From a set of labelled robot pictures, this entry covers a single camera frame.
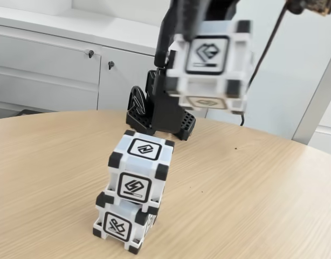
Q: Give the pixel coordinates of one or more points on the white cube house symbol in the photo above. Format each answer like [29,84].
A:
[208,81]

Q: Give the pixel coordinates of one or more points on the white cabinet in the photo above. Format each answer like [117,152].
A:
[47,70]

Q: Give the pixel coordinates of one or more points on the white cube crossed-loop symbol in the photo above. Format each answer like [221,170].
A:
[114,226]

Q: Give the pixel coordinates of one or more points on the white cube zigzag symbol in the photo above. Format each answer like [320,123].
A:
[133,172]

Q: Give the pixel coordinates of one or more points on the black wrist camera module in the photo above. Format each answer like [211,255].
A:
[311,5]

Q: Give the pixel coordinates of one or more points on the small cabinet key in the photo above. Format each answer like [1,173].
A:
[91,54]
[111,65]

